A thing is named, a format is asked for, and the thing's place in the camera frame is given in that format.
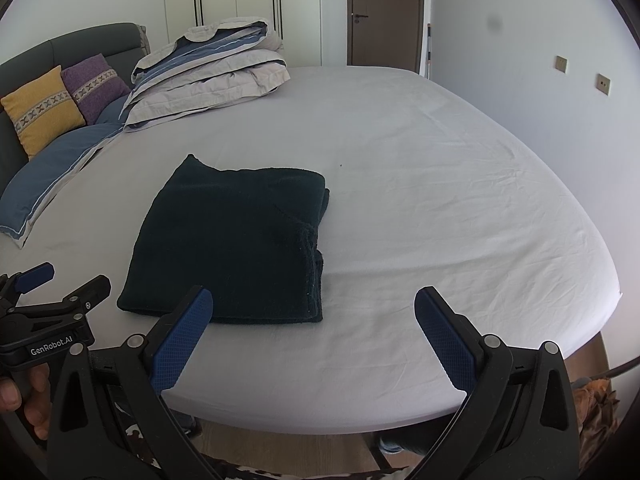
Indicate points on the bed with white sheet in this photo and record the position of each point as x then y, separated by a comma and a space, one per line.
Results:
425, 185

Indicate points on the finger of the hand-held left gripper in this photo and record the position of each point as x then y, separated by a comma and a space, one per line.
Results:
35, 276
95, 287

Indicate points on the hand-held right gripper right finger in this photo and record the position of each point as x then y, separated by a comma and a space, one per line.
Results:
445, 340

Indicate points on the folded grey blue duvet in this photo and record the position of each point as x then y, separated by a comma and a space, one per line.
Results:
210, 80

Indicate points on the small blue pillow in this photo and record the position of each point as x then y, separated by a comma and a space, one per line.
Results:
112, 112

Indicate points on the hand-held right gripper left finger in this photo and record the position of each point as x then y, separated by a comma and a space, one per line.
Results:
182, 340

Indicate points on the purple patterned cushion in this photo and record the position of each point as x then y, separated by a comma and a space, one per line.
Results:
95, 85

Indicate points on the person's left hand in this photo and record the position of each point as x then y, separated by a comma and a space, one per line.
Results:
36, 390

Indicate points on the yellow patterned cushion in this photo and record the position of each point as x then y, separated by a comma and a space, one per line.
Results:
42, 110

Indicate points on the large blue pillow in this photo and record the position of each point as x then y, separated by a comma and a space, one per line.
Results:
50, 170

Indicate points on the brass wall socket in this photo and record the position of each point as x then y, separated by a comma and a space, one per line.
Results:
603, 84
561, 63

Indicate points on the brown crumpled cloth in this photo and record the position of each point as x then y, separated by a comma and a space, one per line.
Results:
595, 395

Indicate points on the dark grey upholstered headboard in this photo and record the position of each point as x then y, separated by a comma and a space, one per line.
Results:
30, 65

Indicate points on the brown door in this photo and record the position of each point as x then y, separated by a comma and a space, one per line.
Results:
385, 10

